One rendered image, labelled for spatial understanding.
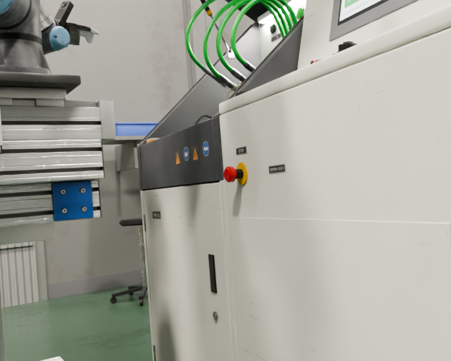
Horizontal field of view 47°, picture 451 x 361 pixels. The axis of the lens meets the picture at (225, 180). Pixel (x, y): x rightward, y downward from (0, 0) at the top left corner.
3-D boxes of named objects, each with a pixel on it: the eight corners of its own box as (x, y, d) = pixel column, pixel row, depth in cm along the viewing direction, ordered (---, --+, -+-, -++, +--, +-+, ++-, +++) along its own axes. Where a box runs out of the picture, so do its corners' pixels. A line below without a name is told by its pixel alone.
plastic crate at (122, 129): (148, 140, 448) (147, 126, 448) (159, 136, 427) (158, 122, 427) (107, 140, 429) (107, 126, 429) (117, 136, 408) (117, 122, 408)
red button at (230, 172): (222, 186, 118) (220, 163, 118) (238, 185, 120) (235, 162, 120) (233, 185, 113) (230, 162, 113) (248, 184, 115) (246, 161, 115)
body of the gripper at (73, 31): (68, 47, 209) (43, 41, 199) (69, 26, 208) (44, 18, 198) (81, 46, 205) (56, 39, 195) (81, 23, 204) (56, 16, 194)
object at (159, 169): (143, 189, 186) (139, 145, 186) (154, 188, 188) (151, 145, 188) (216, 180, 130) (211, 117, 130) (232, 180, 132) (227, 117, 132)
